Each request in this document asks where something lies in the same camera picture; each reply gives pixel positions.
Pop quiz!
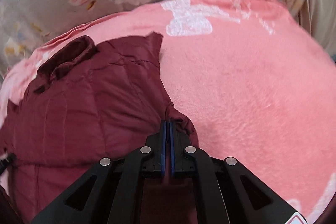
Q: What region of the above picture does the maroon quilted puffer jacket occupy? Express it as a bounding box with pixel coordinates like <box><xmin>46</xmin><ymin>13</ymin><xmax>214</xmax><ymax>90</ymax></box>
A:
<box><xmin>1</xmin><ymin>32</ymin><xmax>198</xmax><ymax>222</ymax></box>

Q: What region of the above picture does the pink fleece blanket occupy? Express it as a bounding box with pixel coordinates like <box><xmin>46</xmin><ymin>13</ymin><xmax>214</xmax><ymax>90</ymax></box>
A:
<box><xmin>1</xmin><ymin>0</ymin><xmax>335</xmax><ymax>223</ymax></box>

